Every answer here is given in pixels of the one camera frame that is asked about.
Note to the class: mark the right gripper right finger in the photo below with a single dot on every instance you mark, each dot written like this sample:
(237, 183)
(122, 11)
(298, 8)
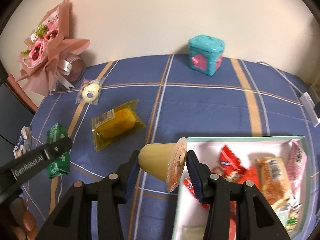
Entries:
(255, 218)

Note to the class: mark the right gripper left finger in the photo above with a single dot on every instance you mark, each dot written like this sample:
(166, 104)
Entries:
(71, 219)

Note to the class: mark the beige bread packet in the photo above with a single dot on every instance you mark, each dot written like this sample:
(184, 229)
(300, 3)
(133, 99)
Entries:
(274, 181)

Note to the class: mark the red snack bag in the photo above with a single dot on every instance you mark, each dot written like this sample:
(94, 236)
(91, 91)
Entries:
(230, 167)

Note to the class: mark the pink snack packet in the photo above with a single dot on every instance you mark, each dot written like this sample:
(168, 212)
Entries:
(296, 165)

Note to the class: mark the yellow cake packet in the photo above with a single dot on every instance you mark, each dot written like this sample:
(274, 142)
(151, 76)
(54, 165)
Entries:
(115, 124)

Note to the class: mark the beige pudding cup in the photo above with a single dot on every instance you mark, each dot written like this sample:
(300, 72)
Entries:
(164, 161)

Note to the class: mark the round white bun packet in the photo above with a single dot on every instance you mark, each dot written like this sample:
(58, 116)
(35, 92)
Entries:
(90, 91)

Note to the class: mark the teal barcode packet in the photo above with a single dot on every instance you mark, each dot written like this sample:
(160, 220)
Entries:
(289, 215)

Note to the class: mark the left hand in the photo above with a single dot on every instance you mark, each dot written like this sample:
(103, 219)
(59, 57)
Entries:
(24, 224)

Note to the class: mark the crumpled blue white wrapper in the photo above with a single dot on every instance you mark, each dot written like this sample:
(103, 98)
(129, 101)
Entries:
(24, 143)

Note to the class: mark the white tray with green rim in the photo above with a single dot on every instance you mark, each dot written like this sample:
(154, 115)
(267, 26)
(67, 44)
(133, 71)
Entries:
(190, 213)

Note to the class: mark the pink flower bouquet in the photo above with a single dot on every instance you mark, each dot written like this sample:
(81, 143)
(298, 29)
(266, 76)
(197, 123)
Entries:
(52, 58)

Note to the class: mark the blue plaid tablecloth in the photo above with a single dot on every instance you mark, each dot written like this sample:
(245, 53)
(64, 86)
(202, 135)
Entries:
(241, 99)

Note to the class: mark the white power strip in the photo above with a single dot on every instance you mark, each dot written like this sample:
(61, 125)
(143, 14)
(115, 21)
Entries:
(311, 108)

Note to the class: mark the teal toy box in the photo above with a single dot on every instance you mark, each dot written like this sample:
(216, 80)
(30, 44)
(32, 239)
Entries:
(205, 54)

